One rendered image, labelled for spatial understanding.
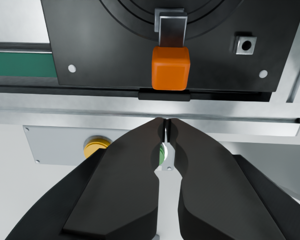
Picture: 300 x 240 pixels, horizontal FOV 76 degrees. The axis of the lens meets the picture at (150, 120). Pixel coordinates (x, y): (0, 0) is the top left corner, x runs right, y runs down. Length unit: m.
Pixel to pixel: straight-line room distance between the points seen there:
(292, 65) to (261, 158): 1.45
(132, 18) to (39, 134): 0.20
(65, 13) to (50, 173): 0.37
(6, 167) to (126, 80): 0.41
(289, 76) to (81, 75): 0.23
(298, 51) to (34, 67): 0.29
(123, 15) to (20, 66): 0.15
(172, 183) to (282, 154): 1.34
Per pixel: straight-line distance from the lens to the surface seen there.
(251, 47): 0.21
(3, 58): 0.30
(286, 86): 0.26
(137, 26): 0.18
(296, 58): 0.26
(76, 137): 0.28
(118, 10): 0.19
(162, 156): 0.26
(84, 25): 0.22
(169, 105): 0.23
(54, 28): 0.23
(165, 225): 0.58
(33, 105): 0.28
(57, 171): 0.50
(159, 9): 0.17
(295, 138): 0.45
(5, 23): 0.32
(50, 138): 0.30
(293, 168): 1.86
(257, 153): 1.64
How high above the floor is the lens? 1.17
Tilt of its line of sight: 61 degrees down
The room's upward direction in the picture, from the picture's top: 173 degrees counter-clockwise
